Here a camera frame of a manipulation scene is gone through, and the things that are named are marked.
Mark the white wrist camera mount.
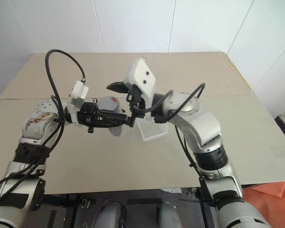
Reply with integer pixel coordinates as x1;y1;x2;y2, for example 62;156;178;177
66;80;90;124
123;58;157;101

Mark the clear plastic box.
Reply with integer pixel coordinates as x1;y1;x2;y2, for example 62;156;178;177
135;115;169;143

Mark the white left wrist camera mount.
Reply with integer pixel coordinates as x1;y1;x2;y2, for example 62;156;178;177
66;80;90;124

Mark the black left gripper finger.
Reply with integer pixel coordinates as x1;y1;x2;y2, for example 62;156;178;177
96;109;131;120
95;118;133;128

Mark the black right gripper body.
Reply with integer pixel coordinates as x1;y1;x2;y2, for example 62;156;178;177
126;84;147;119

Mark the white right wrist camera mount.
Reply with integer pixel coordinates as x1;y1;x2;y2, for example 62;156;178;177
123;58;157;101

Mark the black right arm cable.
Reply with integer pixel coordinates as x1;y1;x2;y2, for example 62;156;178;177
130;82;219;209

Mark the grey jar lid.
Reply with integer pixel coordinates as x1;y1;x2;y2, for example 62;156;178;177
98;95;120;111

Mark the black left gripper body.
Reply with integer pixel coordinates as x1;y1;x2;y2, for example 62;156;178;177
77;102;98;133

